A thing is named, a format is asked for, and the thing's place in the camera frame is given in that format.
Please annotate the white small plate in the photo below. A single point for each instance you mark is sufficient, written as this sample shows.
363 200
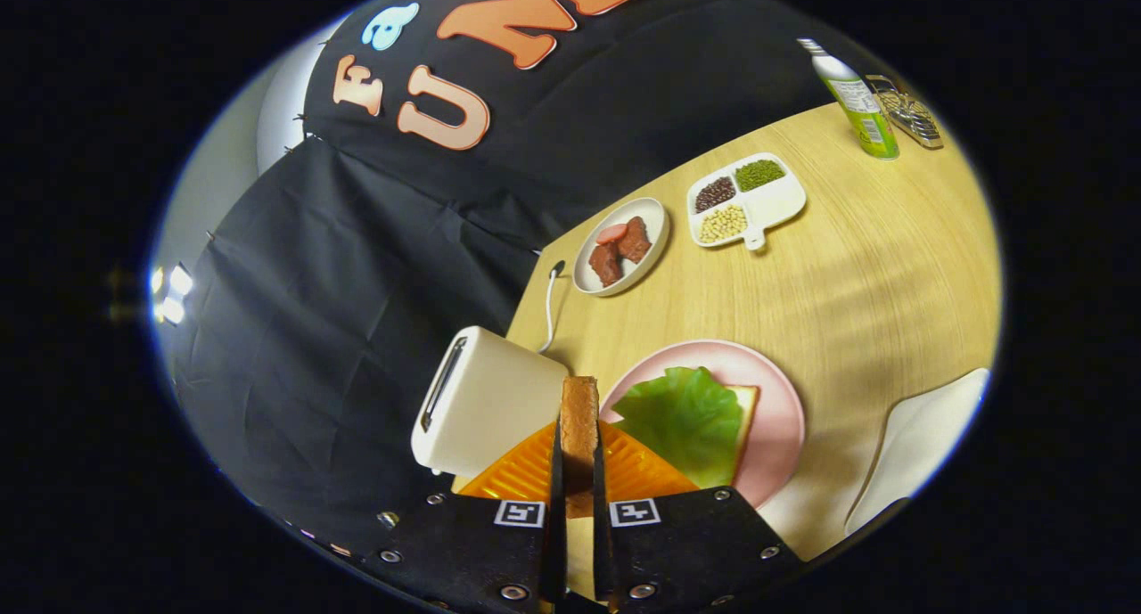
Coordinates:
918 445

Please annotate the beige round plate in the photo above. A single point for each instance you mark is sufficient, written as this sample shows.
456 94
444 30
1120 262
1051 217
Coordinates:
655 214

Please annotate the bread slice under lettuce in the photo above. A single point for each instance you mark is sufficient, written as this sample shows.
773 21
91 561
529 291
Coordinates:
749 400

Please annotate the white divided dish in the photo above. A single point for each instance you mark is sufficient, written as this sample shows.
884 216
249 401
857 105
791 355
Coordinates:
775 204

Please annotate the brown meat piece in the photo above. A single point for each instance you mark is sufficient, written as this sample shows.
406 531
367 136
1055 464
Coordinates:
606 265
635 240

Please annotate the pink sausage slice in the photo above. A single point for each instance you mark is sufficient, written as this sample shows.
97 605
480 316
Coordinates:
611 233

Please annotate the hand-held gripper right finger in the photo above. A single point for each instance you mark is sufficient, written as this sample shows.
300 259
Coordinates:
602 552

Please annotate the green bottle with silver top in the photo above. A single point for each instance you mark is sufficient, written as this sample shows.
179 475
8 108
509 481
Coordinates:
860 106

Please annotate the black backdrop cloth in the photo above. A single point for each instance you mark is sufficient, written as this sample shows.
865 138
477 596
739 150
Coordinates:
357 329

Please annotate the pink round plate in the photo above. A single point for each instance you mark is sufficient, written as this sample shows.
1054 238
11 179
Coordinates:
775 418

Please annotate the white toaster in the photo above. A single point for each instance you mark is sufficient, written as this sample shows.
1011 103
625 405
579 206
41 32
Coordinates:
499 391

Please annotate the pile of yellow soybeans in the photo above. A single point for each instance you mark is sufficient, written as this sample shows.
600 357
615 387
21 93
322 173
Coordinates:
722 224

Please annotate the green lettuce leaf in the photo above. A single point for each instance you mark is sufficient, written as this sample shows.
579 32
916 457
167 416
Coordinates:
677 418

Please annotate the bright studio lamp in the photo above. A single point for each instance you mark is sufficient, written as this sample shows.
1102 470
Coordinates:
178 280

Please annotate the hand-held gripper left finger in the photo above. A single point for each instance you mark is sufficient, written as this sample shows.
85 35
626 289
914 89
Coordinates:
558 552

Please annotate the toasted bread slice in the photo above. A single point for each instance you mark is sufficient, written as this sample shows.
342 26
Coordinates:
579 436

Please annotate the pile of dark red beans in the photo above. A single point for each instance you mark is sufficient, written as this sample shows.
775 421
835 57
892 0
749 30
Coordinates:
715 193

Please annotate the pile of green beans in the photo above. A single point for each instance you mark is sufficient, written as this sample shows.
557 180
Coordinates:
759 175

